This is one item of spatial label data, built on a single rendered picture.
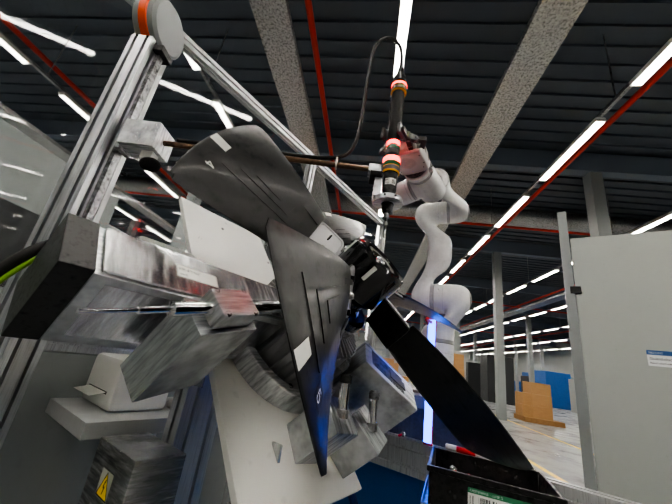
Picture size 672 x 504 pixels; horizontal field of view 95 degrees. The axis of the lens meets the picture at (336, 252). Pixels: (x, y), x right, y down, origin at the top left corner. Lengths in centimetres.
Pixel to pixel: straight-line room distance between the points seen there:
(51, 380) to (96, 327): 62
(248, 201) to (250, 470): 38
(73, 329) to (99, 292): 6
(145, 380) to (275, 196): 32
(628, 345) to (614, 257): 52
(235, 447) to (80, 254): 30
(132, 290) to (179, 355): 9
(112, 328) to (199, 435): 40
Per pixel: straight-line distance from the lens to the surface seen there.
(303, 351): 27
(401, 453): 101
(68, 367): 107
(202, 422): 79
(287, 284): 26
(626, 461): 239
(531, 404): 1302
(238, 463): 50
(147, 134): 92
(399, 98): 92
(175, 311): 34
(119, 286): 40
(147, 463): 69
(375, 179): 76
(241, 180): 54
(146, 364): 43
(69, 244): 39
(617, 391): 237
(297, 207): 56
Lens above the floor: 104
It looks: 19 degrees up
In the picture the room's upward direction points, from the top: 9 degrees clockwise
